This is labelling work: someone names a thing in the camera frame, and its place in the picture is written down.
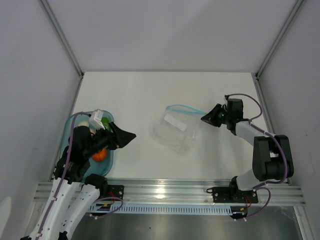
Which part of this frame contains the left aluminium frame post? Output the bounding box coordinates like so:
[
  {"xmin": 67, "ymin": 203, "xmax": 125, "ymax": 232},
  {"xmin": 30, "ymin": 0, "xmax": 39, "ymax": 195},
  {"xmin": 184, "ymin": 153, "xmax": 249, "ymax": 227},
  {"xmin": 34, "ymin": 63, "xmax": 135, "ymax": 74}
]
[{"xmin": 38, "ymin": 0, "xmax": 84, "ymax": 79}]

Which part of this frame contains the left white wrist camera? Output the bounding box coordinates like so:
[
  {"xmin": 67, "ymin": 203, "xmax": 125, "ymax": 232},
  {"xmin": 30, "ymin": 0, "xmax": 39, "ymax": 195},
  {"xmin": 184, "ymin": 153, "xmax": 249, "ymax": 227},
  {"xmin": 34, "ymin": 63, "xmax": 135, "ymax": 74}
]
[{"xmin": 88, "ymin": 109, "xmax": 105, "ymax": 130}]

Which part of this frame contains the white toy egg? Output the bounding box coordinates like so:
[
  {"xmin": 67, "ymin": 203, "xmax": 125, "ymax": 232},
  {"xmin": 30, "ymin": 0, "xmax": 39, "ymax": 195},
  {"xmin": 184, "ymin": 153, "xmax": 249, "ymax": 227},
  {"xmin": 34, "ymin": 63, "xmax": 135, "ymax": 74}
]
[{"xmin": 77, "ymin": 120, "xmax": 90, "ymax": 128}]

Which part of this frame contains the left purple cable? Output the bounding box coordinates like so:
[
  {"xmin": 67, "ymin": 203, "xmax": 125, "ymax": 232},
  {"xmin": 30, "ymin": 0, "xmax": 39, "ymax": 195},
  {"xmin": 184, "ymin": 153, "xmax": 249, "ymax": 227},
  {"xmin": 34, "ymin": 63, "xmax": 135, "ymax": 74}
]
[{"xmin": 34, "ymin": 112, "xmax": 93, "ymax": 238}]

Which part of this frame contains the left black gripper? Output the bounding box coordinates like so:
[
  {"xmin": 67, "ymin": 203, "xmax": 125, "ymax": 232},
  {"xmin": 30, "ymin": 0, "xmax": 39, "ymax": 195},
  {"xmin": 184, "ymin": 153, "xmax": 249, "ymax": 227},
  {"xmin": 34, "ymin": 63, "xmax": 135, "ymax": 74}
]
[{"xmin": 84, "ymin": 121, "xmax": 136, "ymax": 158}]

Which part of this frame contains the aluminium frame post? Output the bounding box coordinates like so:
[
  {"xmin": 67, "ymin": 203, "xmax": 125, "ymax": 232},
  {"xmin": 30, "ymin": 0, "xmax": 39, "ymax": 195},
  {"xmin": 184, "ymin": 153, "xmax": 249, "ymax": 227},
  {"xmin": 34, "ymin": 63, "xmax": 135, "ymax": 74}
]
[
  {"xmin": 253, "ymin": 0, "xmax": 306, "ymax": 78},
  {"xmin": 38, "ymin": 0, "xmax": 84, "ymax": 79}
]

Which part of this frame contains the orange toy fruit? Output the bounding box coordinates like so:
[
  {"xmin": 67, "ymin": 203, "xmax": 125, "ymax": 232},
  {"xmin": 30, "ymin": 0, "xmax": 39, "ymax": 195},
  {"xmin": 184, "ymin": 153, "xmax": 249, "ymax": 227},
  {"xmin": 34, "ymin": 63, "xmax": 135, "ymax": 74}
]
[{"xmin": 92, "ymin": 148, "xmax": 108, "ymax": 162}]

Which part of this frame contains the clear zip top bag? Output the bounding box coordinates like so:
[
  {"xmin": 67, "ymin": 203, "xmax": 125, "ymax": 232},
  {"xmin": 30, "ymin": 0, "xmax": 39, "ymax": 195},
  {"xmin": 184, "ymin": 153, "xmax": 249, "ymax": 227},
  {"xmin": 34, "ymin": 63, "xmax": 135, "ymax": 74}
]
[{"xmin": 150, "ymin": 104, "xmax": 207, "ymax": 155}]

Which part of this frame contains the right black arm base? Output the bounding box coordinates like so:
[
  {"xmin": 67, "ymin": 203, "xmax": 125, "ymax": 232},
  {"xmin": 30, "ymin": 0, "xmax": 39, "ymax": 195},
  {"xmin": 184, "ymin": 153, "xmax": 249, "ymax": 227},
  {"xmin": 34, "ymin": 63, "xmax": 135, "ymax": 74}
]
[{"xmin": 206, "ymin": 186, "xmax": 259, "ymax": 204}]

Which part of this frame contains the right aluminium frame post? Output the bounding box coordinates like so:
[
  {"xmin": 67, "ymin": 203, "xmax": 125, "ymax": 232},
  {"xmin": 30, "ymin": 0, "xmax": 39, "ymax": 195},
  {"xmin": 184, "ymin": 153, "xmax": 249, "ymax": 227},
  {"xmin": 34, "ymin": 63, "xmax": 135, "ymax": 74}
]
[{"xmin": 253, "ymin": 0, "xmax": 306, "ymax": 78}]

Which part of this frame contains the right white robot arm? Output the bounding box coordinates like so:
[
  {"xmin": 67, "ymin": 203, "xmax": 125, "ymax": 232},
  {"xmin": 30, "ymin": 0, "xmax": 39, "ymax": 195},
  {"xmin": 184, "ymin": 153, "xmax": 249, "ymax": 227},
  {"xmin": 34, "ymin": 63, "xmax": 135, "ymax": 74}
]
[{"xmin": 201, "ymin": 95, "xmax": 295, "ymax": 202}]

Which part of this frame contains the green toy bell pepper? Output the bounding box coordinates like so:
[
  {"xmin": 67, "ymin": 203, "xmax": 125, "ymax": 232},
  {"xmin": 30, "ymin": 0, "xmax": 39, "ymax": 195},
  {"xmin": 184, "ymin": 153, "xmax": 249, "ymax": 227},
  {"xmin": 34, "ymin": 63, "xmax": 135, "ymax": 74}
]
[{"xmin": 101, "ymin": 117, "xmax": 111, "ymax": 131}]

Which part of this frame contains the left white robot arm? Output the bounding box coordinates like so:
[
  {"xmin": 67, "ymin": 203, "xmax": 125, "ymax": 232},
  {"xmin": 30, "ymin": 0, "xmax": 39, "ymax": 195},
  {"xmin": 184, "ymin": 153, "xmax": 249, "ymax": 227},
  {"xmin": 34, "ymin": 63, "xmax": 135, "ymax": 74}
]
[{"xmin": 24, "ymin": 122, "xmax": 136, "ymax": 240}]

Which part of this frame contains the teal plastic tray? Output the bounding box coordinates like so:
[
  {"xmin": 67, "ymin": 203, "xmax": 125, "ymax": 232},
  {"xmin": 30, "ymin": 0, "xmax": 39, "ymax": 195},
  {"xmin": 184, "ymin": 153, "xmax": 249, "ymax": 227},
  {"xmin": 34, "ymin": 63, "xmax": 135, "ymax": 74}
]
[{"xmin": 58, "ymin": 110, "xmax": 114, "ymax": 183}]

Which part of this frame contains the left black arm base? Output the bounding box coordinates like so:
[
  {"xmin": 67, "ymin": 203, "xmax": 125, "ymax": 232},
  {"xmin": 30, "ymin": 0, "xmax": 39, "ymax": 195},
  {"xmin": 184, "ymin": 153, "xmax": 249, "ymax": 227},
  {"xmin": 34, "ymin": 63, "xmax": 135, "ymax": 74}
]
[{"xmin": 99, "ymin": 185, "xmax": 125, "ymax": 199}]

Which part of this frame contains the white slotted cable duct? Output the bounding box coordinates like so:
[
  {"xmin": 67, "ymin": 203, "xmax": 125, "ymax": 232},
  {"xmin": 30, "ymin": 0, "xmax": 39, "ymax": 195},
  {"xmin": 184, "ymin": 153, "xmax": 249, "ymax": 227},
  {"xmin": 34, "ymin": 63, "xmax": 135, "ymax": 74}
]
[{"xmin": 87, "ymin": 203, "xmax": 232, "ymax": 215}]

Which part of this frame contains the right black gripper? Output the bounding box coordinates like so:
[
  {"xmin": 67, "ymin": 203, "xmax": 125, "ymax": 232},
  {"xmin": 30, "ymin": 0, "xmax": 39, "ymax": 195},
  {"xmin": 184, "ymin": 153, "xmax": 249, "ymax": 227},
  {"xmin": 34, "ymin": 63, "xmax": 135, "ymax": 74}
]
[{"xmin": 200, "ymin": 103, "xmax": 231, "ymax": 128}]

